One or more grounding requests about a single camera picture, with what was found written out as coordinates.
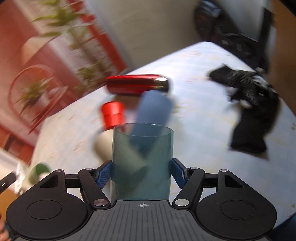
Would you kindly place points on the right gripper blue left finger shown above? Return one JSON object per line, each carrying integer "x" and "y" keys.
{"x": 92, "y": 182}

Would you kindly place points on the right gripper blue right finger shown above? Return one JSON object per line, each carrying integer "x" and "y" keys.
{"x": 189, "y": 181}

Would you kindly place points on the teal transparent plastic cup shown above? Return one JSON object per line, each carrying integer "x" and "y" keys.
{"x": 156, "y": 183}

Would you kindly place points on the cream white cup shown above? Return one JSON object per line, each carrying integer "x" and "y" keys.
{"x": 111, "y": 148}

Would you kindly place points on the green cup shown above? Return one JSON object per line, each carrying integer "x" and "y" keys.
{"x": 38, "y": 172}

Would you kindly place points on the red plastic cup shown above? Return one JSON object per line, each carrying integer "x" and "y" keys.
{"x": 113, "y": 114}

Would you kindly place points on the blue frosted plastic cup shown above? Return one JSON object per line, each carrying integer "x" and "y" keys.
{"x": 153, "y": 113}

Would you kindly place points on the red metal bottle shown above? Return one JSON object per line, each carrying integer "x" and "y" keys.
{"x": 137, "y": 84}

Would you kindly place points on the black cloth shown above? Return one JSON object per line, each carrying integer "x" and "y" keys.
{"x": 259, "y": 103}

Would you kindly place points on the printed backdrop curtain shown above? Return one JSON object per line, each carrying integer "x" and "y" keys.
{"x": 52, "y": 54}

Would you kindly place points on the black exercise bike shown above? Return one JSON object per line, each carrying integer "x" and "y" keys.
{"x": 214, "y": 25}

